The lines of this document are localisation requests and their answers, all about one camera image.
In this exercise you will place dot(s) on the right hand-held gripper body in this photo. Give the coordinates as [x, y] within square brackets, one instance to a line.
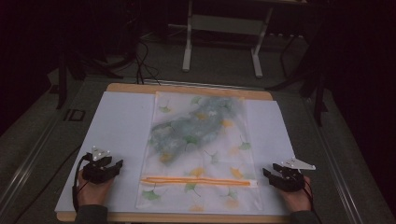
[291, 182]

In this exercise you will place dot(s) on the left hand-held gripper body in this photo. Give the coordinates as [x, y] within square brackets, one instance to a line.
[95, 172]

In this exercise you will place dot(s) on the leaf print zipper bag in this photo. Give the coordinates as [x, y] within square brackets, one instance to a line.
[214, 161]

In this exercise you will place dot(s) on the person's right hand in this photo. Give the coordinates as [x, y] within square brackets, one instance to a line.
[295, 200]

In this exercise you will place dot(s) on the person's left hand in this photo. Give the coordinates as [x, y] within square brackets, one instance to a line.
[93, 193]

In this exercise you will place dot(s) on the white table mat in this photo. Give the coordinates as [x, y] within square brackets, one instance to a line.
[121, 124]

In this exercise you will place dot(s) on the blue-green cloth inside bag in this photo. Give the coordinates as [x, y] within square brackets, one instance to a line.
[190, 127]

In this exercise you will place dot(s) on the black tripod stand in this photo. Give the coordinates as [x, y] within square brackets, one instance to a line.
[311, 81]

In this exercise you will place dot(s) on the metal strip behind table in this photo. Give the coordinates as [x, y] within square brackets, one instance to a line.
[199, 84]

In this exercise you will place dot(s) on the metal floor rail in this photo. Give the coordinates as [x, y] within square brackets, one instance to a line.
[25, 174]
[339, 174]

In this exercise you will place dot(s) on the black stand post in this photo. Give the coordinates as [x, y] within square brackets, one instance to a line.
[61, 84]

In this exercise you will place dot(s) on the white metal stand frame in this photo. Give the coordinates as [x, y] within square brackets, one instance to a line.
[224, 25]

